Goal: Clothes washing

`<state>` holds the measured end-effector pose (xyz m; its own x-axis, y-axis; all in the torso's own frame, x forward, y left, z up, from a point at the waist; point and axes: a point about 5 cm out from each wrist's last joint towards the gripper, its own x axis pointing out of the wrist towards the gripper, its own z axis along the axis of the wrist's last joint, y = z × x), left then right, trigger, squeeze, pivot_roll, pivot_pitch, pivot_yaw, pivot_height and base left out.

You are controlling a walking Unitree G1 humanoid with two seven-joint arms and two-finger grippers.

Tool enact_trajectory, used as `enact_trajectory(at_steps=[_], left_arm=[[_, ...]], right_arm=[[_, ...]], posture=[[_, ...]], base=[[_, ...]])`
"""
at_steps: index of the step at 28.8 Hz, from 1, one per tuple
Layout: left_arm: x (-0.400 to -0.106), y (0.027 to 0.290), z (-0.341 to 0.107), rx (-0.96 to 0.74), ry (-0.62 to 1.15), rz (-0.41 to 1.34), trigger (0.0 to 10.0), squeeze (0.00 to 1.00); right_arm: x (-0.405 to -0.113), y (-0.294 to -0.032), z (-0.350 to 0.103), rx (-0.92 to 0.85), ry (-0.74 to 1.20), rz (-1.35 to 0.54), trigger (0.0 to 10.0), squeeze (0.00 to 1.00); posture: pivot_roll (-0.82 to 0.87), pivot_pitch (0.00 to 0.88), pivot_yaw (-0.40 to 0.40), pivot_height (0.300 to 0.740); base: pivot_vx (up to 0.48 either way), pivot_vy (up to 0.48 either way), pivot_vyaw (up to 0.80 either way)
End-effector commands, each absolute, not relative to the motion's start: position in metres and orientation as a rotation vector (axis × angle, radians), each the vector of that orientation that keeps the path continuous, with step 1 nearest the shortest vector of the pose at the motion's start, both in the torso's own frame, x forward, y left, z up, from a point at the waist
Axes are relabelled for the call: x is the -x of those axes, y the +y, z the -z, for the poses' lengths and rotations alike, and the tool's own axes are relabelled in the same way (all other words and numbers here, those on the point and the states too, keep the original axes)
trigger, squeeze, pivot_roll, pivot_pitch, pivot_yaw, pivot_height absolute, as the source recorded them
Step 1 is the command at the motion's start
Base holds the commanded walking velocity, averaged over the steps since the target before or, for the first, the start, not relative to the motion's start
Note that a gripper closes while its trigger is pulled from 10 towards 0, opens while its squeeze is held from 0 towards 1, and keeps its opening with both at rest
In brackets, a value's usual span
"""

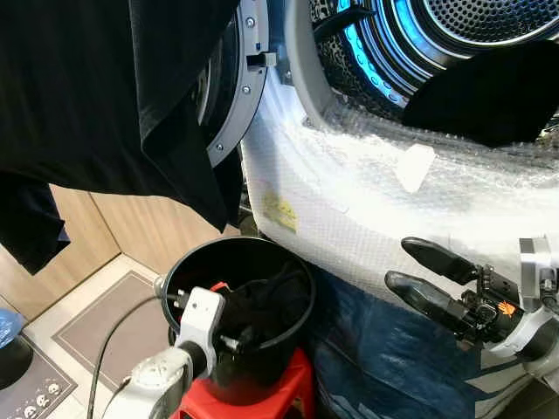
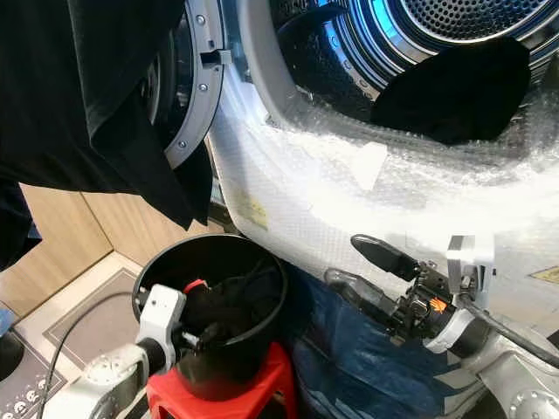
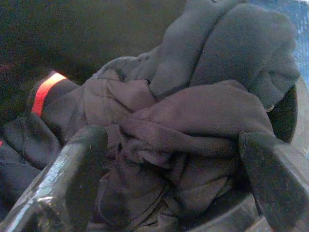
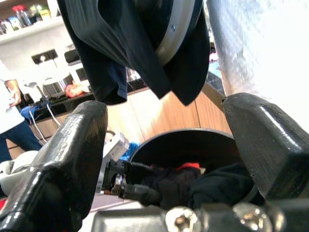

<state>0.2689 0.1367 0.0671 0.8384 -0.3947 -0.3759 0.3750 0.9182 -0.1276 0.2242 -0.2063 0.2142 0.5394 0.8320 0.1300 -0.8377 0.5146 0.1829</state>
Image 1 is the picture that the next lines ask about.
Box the red plastic stool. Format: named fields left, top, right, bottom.
left=169, top=347, right=316, bottom=419

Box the large black hanging garment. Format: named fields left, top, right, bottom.
left=0, top=0, right=243, bottom=232

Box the white tape patch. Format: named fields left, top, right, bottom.
left=397, top=144, right=438, bottom=195

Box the black clothes bundle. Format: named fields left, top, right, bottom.
left=223, top=262, right=308, bottom=352

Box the steel washer drum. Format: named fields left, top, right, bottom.
left=307, top=0, right=559, bottom=123

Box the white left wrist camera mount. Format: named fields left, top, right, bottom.
left=177, top=285, right=227, bottom=352

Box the blue crumpled cloth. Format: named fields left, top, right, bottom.
left=307, top=264, right=535, bottom=419

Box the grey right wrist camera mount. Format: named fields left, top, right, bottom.
left=487, top=236, right=559, bottom=357

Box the grey printed floor mat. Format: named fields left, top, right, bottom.
left=0, top=349, right=78, bottom=419

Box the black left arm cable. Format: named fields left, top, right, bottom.
left=86, top=292, right=173, bottom=419

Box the dark navy hanging garment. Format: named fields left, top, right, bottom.
left=0, top=170, right=71, bottom=276

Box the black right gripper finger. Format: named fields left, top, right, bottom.
left=402, top=237, right=480, bottom=285
left=385, top=271, right=468, bottom=326

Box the grey-rimmed washer door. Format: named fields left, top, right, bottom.
left=197, top=0, right=273, bottom=168

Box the black plastic bucket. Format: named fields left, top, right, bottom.
left=162, top=236, right=317, bottom=408

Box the square yellow warning sticker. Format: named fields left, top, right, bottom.
left=262, top=191, right=300, bottom=233

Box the black garment in drum opening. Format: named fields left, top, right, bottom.
left=400, top=38, right=559, bottom=149

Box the white bubble-wrapped washing machine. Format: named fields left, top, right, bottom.
left=240, top=0, right=559, bottom=308

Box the wooden cabinet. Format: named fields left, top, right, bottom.
left=0, top=182, right=244, bottom=320

